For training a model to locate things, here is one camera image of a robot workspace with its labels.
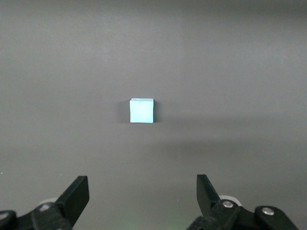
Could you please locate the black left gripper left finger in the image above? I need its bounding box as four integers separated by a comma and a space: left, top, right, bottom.
0, 175, 90, 230

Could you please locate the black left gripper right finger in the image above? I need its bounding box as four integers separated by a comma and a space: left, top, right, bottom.
186, 174, 300, 230

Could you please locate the light blue foam block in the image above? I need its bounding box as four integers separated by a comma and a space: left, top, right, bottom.
129, 97, 154, 124

